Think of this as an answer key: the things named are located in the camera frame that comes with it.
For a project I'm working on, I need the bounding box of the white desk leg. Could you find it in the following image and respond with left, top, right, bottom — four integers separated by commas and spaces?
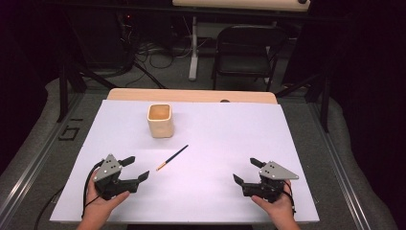
188, 15, 199, 81

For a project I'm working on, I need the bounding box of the dark blue paintbrush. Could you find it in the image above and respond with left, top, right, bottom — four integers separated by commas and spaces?
155, 144, 190, 172

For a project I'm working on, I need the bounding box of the tangle of floor cables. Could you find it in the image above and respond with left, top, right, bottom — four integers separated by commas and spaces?
119, 12, 194, 90

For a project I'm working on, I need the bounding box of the thin black floor cable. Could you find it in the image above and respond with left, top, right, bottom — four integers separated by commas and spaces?
33, 186, 65, 230

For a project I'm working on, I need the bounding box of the person's right hand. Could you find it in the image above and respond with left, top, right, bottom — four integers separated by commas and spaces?
251, 180, 297, 224

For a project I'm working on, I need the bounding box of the black folding chair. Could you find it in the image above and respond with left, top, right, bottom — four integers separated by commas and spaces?
211, 24, 288, 92

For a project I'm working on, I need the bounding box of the white paper sheet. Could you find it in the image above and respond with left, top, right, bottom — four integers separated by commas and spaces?
50, 99, 320, 223

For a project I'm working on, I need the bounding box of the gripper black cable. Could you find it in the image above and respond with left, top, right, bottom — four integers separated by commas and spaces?
282, 180, 297, 215
80, 160, 105, 219

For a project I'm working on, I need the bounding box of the beige background desk top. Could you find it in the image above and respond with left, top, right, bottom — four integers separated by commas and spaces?
171, 0, 311, 12

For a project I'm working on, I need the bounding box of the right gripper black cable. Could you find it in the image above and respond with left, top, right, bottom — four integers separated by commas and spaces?
282, 180, 297, 215

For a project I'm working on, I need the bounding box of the beige square cup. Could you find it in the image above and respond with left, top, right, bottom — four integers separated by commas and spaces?
147, 103, 175, 139

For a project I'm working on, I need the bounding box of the black metal stand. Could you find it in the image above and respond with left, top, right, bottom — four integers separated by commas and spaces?
56, 60, 118, 124
276, 72, 331, 133

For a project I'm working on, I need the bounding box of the light wooden table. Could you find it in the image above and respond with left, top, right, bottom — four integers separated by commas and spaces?
106, 88, 279, 104

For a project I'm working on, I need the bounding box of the aluminium rail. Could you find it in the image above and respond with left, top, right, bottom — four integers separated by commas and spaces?
0, 92, 84, 226
307, 102, 372, 230

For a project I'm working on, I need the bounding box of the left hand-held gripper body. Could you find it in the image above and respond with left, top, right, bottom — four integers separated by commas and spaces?
92, 153, 142, 201

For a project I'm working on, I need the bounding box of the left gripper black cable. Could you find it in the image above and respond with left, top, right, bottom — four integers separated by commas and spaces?
80, 160, 105, 219

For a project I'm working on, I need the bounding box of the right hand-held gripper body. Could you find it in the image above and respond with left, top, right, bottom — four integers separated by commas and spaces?
241, 160, 300, 204

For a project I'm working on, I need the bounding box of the person's left hand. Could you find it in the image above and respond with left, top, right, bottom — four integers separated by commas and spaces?
80, 179, 131, 223

